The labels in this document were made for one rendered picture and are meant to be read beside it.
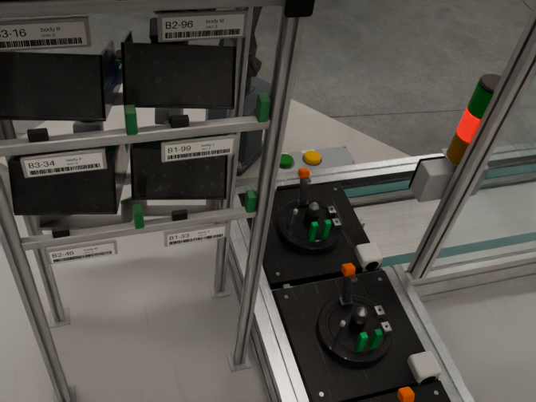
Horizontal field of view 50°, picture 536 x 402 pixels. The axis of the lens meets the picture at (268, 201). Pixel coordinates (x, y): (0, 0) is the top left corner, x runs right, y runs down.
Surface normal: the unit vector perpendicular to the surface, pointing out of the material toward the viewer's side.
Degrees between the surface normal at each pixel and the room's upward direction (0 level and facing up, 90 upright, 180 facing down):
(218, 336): 0
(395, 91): 0
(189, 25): 90
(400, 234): 0
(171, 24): 90
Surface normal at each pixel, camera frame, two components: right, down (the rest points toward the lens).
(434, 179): 0.28, 0.72
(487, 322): 0.11, -0.68
